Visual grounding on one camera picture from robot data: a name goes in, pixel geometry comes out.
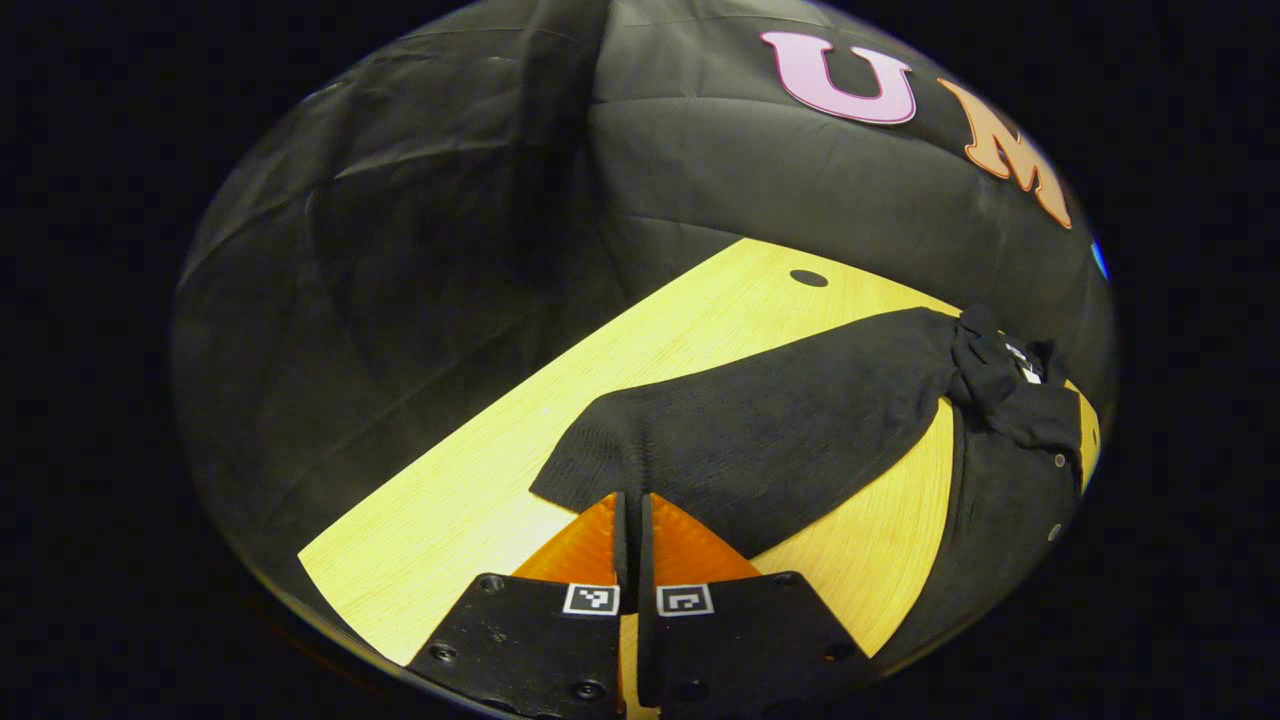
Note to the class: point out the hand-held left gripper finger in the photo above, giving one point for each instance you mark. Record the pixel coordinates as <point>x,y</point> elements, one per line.
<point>621,550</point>
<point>645,550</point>

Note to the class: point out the black knit garment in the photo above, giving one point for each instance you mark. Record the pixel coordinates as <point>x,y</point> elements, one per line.
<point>780,430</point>

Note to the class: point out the black round table grommet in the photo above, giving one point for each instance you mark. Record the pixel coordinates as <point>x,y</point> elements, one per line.
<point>808,278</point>

